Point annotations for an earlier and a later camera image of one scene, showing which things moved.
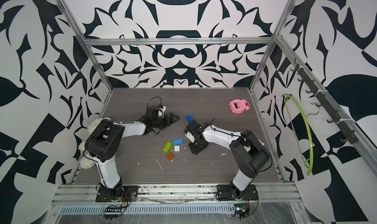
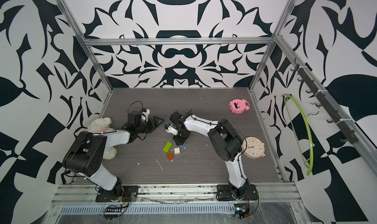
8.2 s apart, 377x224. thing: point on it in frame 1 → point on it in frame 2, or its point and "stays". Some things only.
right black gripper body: x=195 y=147 → x=179 y=137
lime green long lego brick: x=167 y=146 stays
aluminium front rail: x=180 y=194 stays
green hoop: x=309 y=170 stays
